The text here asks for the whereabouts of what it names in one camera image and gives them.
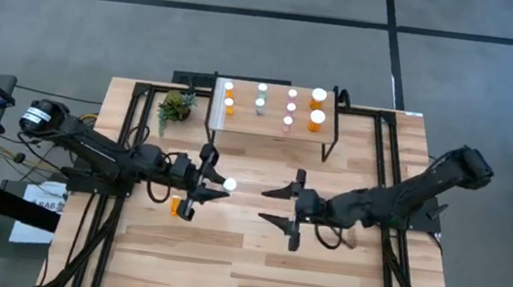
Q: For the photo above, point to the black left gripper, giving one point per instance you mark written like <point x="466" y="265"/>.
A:
<point x="189" y="174"/>

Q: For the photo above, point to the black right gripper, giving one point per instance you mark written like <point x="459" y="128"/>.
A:
<point x="310" y="206"/>

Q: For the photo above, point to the teal pill bottle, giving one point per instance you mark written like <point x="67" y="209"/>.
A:
<point x="259" y="102"/>
<point x="262" y="87"/>
<point x="230" y="184"/>

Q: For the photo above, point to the pink pill bottle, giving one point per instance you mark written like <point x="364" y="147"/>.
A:
<point x="291" y="107"/>
<point x="287" y="121"/>
<point x="292" y="93"/>

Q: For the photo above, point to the large orange pill bottle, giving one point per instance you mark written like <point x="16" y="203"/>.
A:
<point x="318" y="116"/>
<point x="319" y="94"/>

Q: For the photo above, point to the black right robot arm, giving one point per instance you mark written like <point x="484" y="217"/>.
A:
<point x="397" y="192"/>

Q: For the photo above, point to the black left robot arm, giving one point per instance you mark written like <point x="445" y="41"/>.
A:
<point x="89" y="145"/>

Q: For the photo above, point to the potted green succulent plant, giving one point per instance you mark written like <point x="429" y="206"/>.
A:
<point x="175" y="106"/>

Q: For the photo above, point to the black power strip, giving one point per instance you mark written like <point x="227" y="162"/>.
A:
<point x="193" y="78"/>

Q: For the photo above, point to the black metal bar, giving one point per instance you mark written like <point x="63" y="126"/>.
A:
<point x="254" y="79"/>

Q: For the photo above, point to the white label sticker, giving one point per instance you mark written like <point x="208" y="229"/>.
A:
<point x="414" y="114"/>

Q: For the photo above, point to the white paper sheet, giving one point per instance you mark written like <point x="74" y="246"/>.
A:
<point x="37" y="195"/>

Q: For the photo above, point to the black beam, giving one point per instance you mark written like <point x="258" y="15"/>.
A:
<point x="13" y="206"/>

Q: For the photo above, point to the wooden shelf with black frame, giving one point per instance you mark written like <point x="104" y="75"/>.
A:
<point x="299" y="131"/>

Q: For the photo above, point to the black aluminium rig frame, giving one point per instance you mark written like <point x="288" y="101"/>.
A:
<point x="142" y="87"/>

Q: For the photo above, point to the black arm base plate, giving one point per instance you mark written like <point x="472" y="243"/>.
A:
<point x="432" y="226"/>
<point x="85" y="183"/>

